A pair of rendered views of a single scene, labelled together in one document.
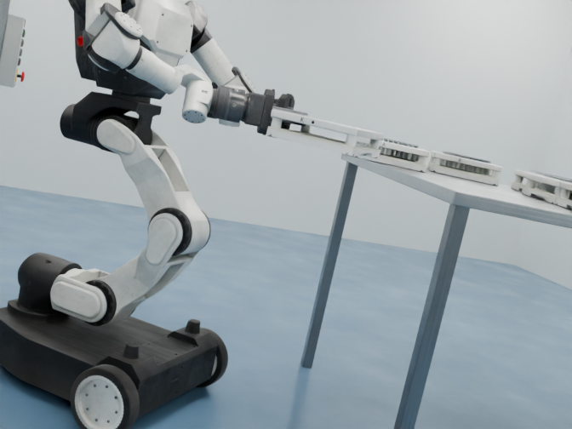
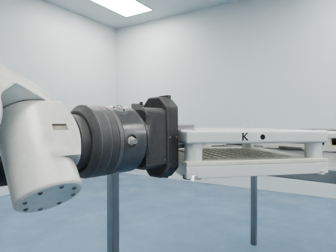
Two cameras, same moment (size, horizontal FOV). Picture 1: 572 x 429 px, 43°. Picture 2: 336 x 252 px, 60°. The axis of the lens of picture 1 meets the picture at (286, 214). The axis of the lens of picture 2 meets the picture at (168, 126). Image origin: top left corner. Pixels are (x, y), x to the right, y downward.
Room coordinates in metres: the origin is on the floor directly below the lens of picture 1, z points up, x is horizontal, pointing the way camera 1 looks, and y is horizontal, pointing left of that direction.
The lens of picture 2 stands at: (1.60, 0.36, 0.98)
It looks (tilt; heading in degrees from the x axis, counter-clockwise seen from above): 0 degrees down; 324
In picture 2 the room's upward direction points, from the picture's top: straight up
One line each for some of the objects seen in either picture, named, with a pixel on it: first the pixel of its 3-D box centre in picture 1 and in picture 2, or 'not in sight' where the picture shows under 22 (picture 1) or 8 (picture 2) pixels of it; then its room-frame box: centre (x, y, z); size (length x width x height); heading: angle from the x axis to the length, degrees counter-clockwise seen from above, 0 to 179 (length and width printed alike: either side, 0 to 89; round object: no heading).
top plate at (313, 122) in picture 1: (328, 125); (227, 133); (1.98, -0.06, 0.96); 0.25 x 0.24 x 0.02; 158
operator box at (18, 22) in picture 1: (11, 51); not in sight; (2.75, 1.15, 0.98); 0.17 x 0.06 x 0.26; 21
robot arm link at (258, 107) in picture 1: (248, 108); (136, 138); (1.95, 0.16, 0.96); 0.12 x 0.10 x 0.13; 100
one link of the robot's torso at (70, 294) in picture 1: (95, 295); not in sight; (2.22, 0.54, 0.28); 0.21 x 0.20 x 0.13; 69
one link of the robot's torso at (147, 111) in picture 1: (108, 121); not in sight; (2.24, 0.60, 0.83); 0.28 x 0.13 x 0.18; 69
